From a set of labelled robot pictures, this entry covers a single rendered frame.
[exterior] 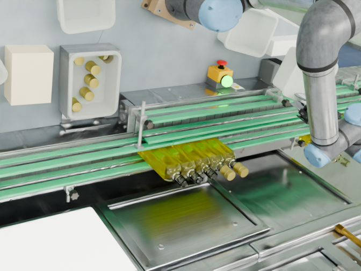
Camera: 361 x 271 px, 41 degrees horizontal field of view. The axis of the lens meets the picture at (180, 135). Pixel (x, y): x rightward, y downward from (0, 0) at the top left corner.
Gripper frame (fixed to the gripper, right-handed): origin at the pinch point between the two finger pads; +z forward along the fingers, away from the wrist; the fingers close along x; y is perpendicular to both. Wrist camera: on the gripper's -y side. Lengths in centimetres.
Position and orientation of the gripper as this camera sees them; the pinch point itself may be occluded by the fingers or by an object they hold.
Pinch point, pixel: (297, 97)
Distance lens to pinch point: 172.6
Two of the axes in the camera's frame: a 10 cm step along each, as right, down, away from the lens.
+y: -7.5, -1.4, -6.5
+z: -4.8, -5.6, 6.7
